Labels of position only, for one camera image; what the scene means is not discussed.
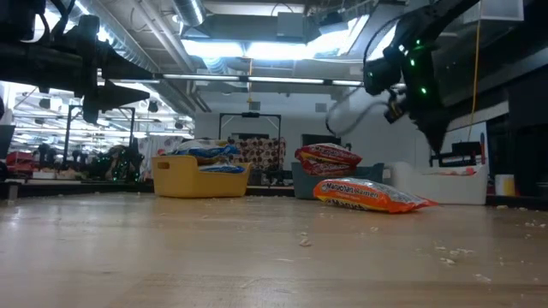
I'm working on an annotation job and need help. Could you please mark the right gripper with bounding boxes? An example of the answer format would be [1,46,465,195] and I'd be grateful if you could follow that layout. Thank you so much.
[386,16,451,156]

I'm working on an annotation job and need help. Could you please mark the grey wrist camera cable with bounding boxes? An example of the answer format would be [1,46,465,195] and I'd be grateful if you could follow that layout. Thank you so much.
[324,87,395,138]

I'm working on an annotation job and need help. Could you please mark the teal plastic bin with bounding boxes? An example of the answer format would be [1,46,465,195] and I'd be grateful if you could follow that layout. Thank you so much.
[290,161,385,201]

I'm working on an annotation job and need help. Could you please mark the blue Maruchan noodle packet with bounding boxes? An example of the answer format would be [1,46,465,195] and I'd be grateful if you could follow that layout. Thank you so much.
[199,163,247,175]
[173,139,241,159]

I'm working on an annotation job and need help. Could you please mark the yellow plastic bin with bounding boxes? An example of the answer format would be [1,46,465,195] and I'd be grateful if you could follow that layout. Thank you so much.
[151,154,253,199]

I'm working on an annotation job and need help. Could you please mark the silver ceiling duct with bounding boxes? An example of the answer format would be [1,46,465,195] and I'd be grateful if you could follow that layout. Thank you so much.
[170,0,207,27]

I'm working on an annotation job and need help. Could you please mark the white plastic bin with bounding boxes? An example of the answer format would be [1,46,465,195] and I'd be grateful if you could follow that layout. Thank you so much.
[387,161,490,205]

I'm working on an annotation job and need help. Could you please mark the black monitor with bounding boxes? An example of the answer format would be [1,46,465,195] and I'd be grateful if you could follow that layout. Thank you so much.
[301,133,343,149]

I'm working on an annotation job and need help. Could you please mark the black metal frame stand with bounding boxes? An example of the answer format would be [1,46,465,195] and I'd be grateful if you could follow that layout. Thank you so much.
[217,111,283,172]

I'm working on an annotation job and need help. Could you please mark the long ceiling light fixture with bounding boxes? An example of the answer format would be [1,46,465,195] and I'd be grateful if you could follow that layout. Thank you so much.
[162,73,365,87]

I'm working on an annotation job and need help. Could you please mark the orange Maruchan noodle packet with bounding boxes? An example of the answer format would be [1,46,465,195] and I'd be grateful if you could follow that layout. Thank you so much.
[423,167,477,177]
[312,177,439,214]

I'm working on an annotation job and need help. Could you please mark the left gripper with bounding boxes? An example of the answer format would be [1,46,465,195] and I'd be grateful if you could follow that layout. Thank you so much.
[72,14,162,126]

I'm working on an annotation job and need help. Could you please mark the red Maruchan noodle packet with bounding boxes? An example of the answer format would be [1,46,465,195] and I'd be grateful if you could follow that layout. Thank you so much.
[299,158,359,177]
[294,142,363,168]

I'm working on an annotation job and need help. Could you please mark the red crate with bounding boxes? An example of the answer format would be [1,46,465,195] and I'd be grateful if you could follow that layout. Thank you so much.
[4,151,39,175]

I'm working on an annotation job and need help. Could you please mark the yellow and white cup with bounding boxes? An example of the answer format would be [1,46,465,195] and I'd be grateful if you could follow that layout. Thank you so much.
[494,174,517,198]

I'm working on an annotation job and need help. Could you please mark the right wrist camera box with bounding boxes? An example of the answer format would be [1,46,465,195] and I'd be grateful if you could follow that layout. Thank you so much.
[362,57,402,97]

